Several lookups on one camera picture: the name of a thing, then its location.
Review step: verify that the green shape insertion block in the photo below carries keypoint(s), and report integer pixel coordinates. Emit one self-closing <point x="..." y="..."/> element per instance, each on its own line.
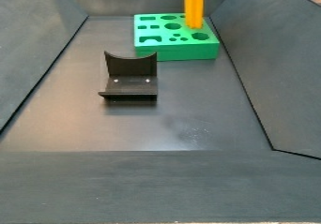
<point x="163" y="34"/>

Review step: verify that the black curved fixture stand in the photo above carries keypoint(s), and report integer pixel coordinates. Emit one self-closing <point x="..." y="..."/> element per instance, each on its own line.
<point x="131" y="76"/>

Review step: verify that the yellow star prism object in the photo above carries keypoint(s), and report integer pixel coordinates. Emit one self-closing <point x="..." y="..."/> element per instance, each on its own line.
<point x="194" y="13"/>

